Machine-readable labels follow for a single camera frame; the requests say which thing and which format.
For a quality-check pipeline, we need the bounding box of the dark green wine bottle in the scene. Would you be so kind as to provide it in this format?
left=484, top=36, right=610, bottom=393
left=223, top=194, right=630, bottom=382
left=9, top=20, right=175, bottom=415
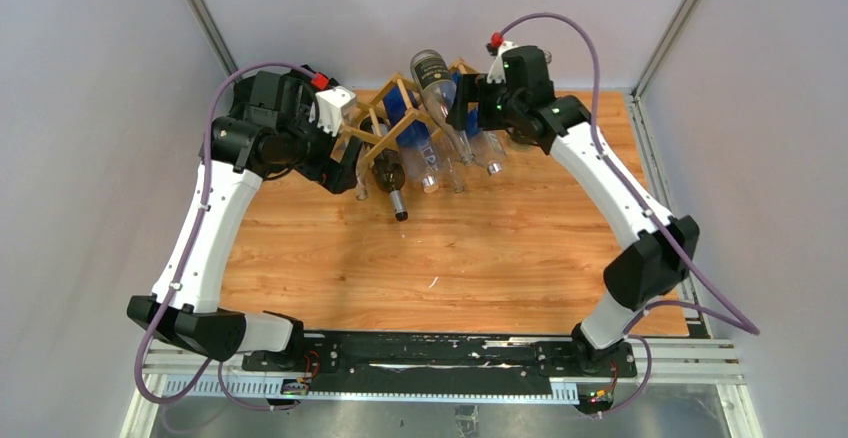
left=363, top=144, right=409, bottom=222

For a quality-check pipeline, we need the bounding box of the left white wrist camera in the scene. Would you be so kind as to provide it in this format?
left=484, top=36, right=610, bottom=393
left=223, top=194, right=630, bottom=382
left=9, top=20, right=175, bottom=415
left=309, top=86, right=357, bottom=137

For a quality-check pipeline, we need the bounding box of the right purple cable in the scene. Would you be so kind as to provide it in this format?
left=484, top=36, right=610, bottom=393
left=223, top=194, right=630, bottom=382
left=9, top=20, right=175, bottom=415
left=488, top=12, right=762, bottom=419

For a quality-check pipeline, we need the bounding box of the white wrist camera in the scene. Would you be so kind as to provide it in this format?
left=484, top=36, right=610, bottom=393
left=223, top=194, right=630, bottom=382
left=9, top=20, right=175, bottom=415
left=486, top=39, right=517, bottom=84
left=309, top=86, right=357, bottom=137

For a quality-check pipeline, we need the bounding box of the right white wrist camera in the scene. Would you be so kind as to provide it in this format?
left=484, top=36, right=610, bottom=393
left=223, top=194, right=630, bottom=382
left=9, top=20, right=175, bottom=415
left=486, top=39, right=517, bottom=84

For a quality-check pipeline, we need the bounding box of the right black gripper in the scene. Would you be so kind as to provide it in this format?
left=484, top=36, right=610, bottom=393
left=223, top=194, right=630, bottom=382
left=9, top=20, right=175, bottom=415
left=445, top=74, right=525, bottom=132

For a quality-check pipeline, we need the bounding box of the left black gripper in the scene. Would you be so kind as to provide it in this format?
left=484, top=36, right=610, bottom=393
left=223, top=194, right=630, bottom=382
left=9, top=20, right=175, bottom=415
left=277, top=105, right=361, bottom=192

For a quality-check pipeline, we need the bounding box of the blue bottle silver cap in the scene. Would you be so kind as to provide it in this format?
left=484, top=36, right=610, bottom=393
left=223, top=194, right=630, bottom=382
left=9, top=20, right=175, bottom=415
left=463, top=106, right=509, bottom=179

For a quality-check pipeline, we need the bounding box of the aluminium frame rail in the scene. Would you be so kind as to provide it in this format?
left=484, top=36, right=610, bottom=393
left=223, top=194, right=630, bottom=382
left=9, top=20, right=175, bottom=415
left=142, top=331, right=762, bottom=437

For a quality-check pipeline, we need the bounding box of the black cloth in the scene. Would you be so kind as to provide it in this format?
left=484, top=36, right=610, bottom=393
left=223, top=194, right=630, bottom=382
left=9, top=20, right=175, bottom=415
left=228, top=70, right=323, bottom=129

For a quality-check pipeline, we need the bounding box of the wooden wine rack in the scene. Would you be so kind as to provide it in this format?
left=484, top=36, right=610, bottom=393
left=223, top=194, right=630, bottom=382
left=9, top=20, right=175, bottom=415
left=342, top=50, right=503, bottom=175

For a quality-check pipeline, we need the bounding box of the clear bottle black label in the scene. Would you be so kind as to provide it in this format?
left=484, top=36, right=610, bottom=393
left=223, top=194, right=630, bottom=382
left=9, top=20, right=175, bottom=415
left=410, top=49, right=475, bottom=166

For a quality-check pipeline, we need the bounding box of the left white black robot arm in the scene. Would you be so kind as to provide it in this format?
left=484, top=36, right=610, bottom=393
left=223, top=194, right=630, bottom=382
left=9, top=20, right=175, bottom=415
left=127, top=70, right=362, bottom=371

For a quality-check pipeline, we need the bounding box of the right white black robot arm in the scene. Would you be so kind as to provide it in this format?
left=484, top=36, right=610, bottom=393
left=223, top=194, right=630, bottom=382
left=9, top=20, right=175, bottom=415
left=447, top=42, right=700, bottom=376

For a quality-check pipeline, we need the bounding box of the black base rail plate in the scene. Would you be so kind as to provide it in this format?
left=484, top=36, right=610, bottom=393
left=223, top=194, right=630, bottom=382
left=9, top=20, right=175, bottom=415
left=241, top=330, right=637, bottom=397

